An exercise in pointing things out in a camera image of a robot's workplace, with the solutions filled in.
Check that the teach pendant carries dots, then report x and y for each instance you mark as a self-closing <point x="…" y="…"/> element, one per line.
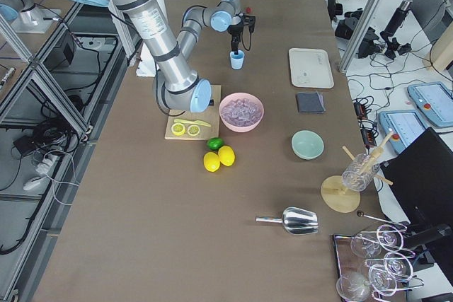
<point x="434" y="100"/>
<point x="405" y="125"/>

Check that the light blue cup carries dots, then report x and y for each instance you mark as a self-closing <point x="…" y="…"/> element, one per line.
<point x="236" y="59"/>

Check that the near teach pendant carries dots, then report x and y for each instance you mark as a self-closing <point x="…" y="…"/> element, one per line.
<point x="405" y="125"/>

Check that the upper lemon slice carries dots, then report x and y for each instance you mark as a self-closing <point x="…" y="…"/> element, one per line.
<point x="178" y="129"/>

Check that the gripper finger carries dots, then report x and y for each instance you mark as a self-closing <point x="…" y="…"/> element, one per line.
<point x="235" y="40"/>

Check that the grey folded cloth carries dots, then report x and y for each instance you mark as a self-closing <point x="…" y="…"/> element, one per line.
<point x="311" y="102"/>

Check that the pink bowl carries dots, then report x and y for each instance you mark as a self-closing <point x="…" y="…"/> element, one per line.
<point x="236" y="96"/>

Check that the long bar spoon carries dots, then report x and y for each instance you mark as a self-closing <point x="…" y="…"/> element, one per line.
<point x="361" y="214"/>

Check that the lower lemon slice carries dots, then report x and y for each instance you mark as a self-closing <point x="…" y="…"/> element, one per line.
<point x="193" y="130"/>

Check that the lemon slice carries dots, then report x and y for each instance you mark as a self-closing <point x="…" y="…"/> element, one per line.
<point x="193" y="130"/>
<point x="178" y="129"/>

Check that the far teach pendant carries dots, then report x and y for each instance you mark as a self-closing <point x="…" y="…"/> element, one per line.
<point x="434" y="100"/>

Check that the bamboo cutting board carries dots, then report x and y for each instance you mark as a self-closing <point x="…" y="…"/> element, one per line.
<point x="210" y="115"/>

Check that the yellow plastic knife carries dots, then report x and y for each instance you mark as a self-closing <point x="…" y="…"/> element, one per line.
<point x="197" y="122"/>

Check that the aluminium frame post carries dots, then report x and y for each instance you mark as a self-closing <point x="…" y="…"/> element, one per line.
<point x="358" y="34"/>

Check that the wooden glass stand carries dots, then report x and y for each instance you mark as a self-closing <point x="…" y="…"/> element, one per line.
<point x="342" y="192"/>

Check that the green lime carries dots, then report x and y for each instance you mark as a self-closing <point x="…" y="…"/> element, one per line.
<point x="215" y="143"/>

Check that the steel ice scoop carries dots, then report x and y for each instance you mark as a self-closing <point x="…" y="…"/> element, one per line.
<point x="295" y="221"/>

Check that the cream rabbit tray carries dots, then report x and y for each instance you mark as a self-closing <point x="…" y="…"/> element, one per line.
<point x="310" y="68"/>

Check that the whole lemon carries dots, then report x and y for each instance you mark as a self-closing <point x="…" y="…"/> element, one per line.
<point x="226" y="155"/>
<point x="211" y="161"/>

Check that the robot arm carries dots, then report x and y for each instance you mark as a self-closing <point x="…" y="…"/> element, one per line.
<point x="181" y="88"/>

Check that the black tray with glasses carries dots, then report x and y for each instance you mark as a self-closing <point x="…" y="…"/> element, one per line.
<point x="347" y="261"/>

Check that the crystal glass on stand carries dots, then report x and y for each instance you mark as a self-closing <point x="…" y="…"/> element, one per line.
<point x="357" y="179"/>

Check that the green bowl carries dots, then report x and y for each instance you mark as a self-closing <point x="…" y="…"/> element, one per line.
<point x="307" y="144"/>

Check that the lower whole lemon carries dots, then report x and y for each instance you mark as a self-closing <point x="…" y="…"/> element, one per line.
<point x="211" y="161"/>

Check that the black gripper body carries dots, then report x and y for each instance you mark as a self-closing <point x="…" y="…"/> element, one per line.
<point x="234" y="30"/>

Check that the clear ice cubes pile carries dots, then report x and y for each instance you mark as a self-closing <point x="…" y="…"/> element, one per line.
<point x="241" y="112"/>

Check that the upper whole lemon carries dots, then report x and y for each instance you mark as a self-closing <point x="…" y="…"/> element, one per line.
<point x="226" y="155"/>

